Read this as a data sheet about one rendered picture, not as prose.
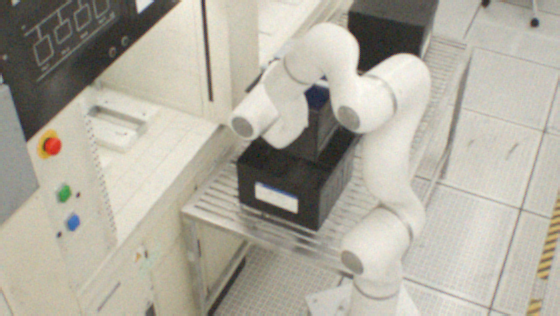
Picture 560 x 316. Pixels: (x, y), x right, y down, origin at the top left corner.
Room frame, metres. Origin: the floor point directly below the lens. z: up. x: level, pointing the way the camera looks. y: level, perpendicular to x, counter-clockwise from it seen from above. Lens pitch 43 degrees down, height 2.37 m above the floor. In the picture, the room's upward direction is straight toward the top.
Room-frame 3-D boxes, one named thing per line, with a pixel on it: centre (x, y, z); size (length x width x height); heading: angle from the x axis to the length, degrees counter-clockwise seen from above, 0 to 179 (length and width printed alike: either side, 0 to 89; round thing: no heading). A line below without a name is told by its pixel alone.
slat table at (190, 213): (1.93, -0.23, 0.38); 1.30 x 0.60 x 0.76; 155
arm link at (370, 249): (1.04, -0.21, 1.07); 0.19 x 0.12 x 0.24; 137
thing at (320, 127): (1.57, -0.04, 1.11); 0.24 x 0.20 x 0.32; 63
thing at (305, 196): (1.56, -0.04, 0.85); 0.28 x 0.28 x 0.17; 63
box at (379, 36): (2.29, -0.41, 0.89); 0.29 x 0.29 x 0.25; 69
